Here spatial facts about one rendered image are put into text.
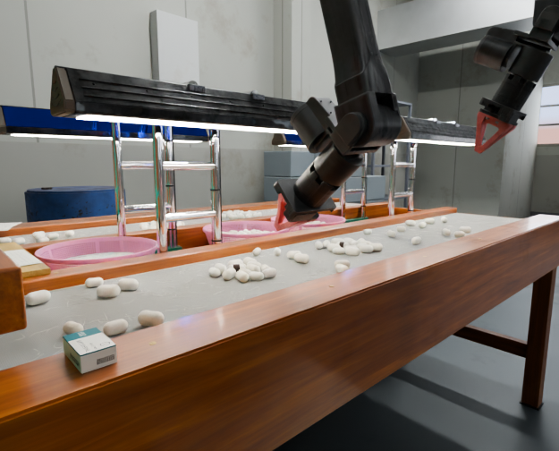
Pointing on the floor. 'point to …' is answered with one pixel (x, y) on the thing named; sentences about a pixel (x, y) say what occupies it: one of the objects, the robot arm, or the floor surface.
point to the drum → (69, 202)
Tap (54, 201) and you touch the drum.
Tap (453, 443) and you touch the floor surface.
